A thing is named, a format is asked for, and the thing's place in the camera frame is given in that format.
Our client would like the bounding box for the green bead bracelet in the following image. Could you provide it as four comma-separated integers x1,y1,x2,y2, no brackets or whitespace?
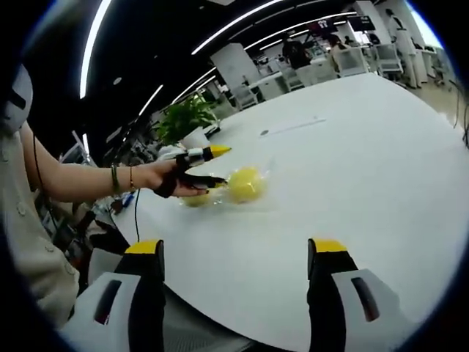
109,164,121,195

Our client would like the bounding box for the black hand strap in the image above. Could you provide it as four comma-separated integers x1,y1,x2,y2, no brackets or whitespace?
152,172,184,199

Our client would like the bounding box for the black monitor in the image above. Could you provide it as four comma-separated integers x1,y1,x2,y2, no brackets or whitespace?
347,16,374,33

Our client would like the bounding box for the black hanging cable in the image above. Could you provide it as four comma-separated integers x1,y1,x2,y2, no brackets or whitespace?
452,69,469,147

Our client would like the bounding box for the white chest-worn device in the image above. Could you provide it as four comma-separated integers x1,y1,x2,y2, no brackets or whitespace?
0,64,34,133

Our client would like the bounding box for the yellow round sponge in wrap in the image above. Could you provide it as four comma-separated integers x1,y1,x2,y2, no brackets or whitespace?
210,157,279,213

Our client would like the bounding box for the person's beige shirt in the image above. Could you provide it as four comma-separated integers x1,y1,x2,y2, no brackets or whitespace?
0,124,81,327

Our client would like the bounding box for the thin black cable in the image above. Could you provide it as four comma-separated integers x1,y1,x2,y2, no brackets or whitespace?
132,188,142,241

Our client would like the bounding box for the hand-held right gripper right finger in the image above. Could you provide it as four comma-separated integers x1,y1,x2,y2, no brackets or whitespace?
306,237,415,352

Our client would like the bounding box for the white ceiling light strip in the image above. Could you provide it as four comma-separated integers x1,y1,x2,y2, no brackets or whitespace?
79,0,113,99
191,0,285,56

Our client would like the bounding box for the yellow round fruit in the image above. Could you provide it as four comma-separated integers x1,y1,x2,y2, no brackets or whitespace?
229,166,270,205

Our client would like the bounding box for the person's left hand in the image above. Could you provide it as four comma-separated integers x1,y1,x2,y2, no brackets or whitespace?
135,160,210,199

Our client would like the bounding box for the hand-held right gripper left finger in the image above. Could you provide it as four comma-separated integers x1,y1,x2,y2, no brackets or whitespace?
58,238,168,352

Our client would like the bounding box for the green potted plant white pot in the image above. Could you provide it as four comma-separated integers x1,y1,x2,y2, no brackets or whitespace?
152,95,221,151

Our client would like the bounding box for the small yellow fruit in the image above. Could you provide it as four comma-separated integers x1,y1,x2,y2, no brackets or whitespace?
182,194,212,208

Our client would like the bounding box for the white office chair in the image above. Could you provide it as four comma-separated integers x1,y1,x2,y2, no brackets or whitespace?
336,47,369,77
377,43,404,74

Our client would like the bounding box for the white pillar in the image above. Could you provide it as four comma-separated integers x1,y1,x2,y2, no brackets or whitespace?
210,43,257,111

